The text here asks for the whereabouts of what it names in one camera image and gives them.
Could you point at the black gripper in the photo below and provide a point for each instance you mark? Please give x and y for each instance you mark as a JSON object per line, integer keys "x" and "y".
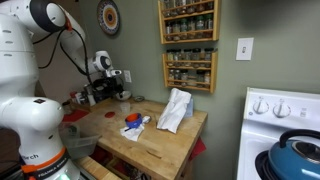
{"x": 108, "y": 83}

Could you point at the red round lid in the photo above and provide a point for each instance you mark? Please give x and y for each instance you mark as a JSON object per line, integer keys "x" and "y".
{"x": 110, "y": 114}

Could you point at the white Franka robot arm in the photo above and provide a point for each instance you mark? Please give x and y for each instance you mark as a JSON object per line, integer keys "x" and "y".
{"x": 23, "y": 116}

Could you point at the orange lid spice jar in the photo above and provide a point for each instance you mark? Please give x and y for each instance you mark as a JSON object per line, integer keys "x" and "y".
{"x": 73, "y": 96}

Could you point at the blue bowl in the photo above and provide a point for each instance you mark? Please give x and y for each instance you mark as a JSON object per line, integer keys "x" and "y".
{"x": 133, "y": 124}

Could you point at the black lid spice jar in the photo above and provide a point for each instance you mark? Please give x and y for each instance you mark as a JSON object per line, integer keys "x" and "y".
{"x": 67, "y": 107}

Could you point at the steel pepper mill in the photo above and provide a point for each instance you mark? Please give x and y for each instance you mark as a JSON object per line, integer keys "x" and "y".
{"x": 89, "y": 98}

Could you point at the wooden spice tray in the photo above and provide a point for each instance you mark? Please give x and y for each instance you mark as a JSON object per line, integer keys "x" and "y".
{"x": 83, "y": 107}

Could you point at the white spice canister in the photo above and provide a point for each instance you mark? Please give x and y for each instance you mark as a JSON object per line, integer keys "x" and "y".
{"x": 80, "y": 98}

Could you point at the orange cup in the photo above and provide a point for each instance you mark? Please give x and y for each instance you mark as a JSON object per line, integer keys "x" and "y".
{"x": 133, "y": 117}

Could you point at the red silicone mat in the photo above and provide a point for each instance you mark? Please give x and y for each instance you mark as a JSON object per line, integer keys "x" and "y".
{"x": 75, "y": 116}

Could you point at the clear plastic bin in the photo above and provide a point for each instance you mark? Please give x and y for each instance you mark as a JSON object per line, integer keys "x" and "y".
{"x": 80, "y": 145}

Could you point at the white crumpled cloth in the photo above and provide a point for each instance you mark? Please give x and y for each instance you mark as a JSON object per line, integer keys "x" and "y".
{"x": 173, "y": 113}

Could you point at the glass spice jar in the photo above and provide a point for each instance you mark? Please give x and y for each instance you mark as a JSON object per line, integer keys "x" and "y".
{"x": 199, "y": 26}
{"x": 196, "y": 57}
{"x": 208, "y": 57}
{"x": 191, "y": 28}
{"x": 183, "y": 29}
{"x": 178, "y": 57}
{"x": 170, "y": 57}
{"x": 208, "y": 25}
{"x": 187, "y": 57}
{"x": 176, "y": 30}

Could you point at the light blue box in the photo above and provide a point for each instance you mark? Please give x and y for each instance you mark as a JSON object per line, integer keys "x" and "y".
{"x": 189, "y": 108}

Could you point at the red towel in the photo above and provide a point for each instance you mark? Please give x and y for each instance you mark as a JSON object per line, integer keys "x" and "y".
{"x": 197, "y": 149}

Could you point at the white stove knob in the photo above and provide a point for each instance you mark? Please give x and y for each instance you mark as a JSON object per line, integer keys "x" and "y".
{"x": 261, "y": 106}
{"x": 281, "y": 108}

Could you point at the white stove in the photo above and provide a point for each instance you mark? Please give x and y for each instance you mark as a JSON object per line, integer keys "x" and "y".
{"x": 266, "y": 133}

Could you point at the black stove burner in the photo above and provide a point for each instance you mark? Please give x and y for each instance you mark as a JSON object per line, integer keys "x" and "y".
{"x": 263, "y": 166}

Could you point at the blue kettle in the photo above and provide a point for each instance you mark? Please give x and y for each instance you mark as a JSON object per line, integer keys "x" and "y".
{"x": 296, "y": 160}

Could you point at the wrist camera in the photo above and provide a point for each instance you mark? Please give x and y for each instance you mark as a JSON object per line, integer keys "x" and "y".
{"x": 115, "y": 73}

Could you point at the white wall outlet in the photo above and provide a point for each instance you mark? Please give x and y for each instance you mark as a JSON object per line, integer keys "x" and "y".
{"x": 127, "y": 76}

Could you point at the large patterned wall plate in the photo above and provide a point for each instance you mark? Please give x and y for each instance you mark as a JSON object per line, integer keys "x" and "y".
{"x": 108, "y": 16}

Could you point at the wooden wall spice rack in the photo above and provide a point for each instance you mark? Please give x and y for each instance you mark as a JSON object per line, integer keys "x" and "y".
{"x": 213, "y": 73}
{"x": 216, "y": 23}

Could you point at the white light switch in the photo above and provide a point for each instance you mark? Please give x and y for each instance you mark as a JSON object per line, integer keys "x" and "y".
{"x": 244, "y": 49}

